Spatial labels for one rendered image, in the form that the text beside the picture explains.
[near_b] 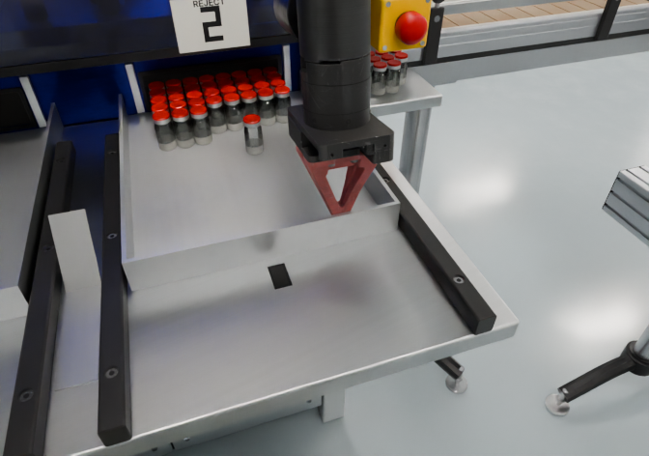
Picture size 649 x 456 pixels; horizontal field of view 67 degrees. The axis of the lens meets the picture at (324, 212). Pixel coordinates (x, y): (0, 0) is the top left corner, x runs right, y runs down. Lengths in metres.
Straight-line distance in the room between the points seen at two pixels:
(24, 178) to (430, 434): 1.08
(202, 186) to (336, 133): 0.22
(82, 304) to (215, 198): 0.17
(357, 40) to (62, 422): 0.35
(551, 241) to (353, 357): 1.62
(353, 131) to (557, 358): 1.29
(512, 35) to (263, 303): 0.69
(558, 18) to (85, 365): 0.89
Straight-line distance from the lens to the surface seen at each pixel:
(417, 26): 0.67
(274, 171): 0.58
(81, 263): 0.49
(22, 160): 0.70
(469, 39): 0.91
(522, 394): 1.50
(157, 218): 0.54
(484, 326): 0.42
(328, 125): 0.40
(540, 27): 0.99
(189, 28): 0.62
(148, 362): 0.42
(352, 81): 0.39
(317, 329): 0.41
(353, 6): 0.38
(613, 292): 1.87
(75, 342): 0.45
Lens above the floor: 1.21
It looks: 39 degrees down
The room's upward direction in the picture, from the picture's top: straight up
